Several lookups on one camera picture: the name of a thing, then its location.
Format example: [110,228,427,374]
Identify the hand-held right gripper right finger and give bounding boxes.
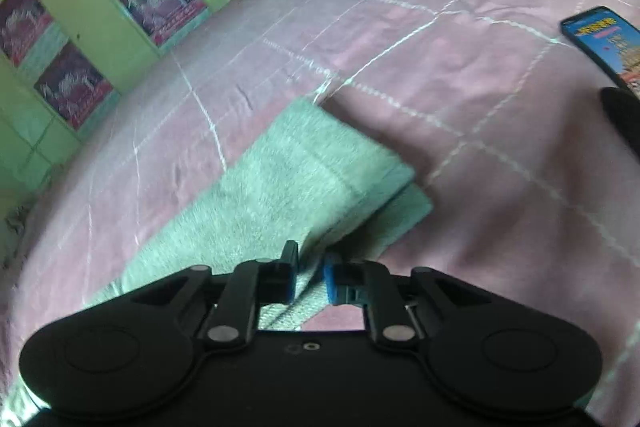
[323,251,494,351]

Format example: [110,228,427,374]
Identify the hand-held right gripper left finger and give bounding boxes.
[130,240,300,350]

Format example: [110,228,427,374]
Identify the grey-green towel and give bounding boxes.
[92,97,434,331]

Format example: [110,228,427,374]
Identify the pink checked bedsheet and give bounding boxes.
[0,0,640,427]

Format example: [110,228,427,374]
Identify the dark rounded object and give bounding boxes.
[599,86,640,158]

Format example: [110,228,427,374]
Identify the black smartphone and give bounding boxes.
[560,6,640,100]

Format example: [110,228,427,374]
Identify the pink wall poster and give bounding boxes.
[34,43,114,131]
[115,0,209,48]
[0,0,54,68]

